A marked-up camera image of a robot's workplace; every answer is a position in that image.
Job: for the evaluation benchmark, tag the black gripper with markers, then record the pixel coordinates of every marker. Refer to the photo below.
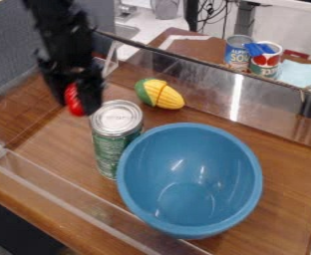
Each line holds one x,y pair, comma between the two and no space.
68,61

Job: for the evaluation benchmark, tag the red toy strawberry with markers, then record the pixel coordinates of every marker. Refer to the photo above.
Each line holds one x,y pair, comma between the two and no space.
72,101

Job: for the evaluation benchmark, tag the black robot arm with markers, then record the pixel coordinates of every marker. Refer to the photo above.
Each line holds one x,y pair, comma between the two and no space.
56,9

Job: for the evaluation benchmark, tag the blue bowl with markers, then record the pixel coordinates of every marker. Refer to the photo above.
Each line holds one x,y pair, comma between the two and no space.
189,180

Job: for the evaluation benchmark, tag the green tin can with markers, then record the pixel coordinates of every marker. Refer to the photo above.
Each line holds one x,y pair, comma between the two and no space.
116,124

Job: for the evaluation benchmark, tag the yellow toy corn cob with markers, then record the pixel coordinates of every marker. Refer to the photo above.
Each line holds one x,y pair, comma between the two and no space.
157,94

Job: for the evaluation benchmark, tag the clear acrylic back barrier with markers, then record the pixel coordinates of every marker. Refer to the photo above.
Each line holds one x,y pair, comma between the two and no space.
200,76

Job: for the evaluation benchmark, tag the clear acrylic barrier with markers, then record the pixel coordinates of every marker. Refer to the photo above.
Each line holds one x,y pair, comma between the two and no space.
200,76
86,222

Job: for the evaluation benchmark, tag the blue soup can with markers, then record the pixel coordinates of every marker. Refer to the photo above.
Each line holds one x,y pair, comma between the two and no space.
235,54

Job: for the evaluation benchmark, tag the blue plastic clip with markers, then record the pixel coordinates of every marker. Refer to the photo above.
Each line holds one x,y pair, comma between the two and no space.
257,49

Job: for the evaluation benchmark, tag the red white tomato can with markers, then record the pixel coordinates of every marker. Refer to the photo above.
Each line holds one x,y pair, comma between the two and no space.
264,65

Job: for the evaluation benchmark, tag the clear acrylic front barrier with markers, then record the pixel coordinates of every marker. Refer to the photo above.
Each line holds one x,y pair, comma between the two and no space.
86,222

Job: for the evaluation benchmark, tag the light blue cloth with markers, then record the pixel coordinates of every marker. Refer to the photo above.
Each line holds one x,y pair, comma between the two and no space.
295,74

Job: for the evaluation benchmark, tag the clear acrylic bracket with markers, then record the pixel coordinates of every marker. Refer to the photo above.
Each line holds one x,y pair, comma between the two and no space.
110,61

